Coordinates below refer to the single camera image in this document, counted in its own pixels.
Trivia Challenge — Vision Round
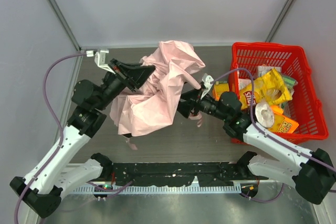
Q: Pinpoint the green snack packet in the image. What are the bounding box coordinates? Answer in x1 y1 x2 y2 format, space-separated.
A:
281 75 298 90

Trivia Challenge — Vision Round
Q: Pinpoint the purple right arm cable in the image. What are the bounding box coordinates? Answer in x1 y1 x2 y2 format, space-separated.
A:
212 68 336 204

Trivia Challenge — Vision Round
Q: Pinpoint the red plastic basket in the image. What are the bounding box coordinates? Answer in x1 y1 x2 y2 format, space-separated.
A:
230 42 329 144

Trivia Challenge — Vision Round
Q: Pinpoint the white wrapped packet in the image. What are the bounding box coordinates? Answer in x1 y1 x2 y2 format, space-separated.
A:
255 66 281 79

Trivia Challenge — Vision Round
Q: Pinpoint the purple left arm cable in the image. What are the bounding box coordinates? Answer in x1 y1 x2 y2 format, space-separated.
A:
13 50 95 224

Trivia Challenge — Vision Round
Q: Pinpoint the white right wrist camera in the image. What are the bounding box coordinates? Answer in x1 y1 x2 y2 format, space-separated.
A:
201 73 214 96

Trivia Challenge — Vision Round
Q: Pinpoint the orange snack bag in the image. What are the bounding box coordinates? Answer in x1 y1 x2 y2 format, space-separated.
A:
268 105 299 134

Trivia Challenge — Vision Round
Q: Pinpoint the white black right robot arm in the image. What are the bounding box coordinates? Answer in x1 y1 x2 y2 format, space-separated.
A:
177 89 335 205

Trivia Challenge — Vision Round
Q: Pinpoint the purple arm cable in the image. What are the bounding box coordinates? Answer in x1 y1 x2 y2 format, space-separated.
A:
13 50 95 224
212 68 336 204

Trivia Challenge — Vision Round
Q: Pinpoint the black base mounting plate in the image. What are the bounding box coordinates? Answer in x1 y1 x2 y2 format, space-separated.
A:
113 162 255 187

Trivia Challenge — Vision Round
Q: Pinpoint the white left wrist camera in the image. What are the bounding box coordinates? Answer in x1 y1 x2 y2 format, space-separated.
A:
85 49 110 71

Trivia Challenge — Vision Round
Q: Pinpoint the orange green carton box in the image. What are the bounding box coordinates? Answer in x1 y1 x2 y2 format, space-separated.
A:
212 81 229 101

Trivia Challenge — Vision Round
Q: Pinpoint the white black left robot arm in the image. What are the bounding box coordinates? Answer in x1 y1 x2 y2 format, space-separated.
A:
10 59 155 219

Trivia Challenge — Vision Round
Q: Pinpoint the yellow chips bag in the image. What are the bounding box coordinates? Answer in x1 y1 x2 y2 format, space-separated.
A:
239 69 292 110

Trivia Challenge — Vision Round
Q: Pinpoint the white slotted cable duct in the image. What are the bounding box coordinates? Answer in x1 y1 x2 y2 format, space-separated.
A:
71 184 242 195

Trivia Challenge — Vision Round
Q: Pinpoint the pink folding umbrella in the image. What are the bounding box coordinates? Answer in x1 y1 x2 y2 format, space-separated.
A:
110 40 205 150

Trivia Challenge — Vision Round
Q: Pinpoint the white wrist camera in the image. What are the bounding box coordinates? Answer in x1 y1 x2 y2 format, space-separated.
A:
201 73 214 96
85 49 110 71

